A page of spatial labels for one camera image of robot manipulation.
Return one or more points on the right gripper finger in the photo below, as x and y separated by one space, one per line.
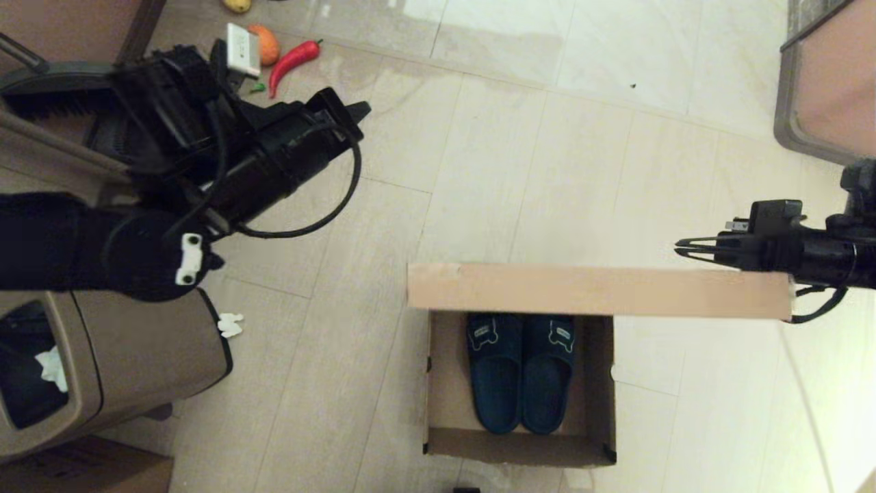
705 256
701 242

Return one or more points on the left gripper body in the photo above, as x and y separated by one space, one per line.
287 157

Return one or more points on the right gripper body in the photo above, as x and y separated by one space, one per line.
766 250

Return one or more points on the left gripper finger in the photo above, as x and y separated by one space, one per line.
345 109
349 132

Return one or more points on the brown cardboard shoe box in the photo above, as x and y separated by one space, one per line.
595 291

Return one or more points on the dark blue slipper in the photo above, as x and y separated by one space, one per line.
494 383
546 383

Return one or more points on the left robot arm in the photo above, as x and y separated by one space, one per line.
68 239

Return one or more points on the red chili pepper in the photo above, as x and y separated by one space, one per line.
291 63

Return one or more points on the toy eggplant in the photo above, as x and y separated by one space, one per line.
257 87

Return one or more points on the orange toy fruit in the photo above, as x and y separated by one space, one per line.
269 44

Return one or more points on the yellow toy fruit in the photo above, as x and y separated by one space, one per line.
236 5

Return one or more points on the white crumpled tissue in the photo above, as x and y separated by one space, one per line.
53 370
230 326

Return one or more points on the dark grey dustpan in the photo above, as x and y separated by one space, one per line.
109 140

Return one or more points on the brown trash bin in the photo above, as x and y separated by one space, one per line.
137 363

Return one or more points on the black broom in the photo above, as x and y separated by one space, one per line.
41 82

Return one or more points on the closed brown cardboard carton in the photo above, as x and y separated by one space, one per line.
82 472

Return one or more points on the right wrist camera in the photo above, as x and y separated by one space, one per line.
777 216

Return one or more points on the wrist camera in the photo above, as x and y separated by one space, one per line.
777 216
244 49

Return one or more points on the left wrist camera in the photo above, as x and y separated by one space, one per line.
244 49

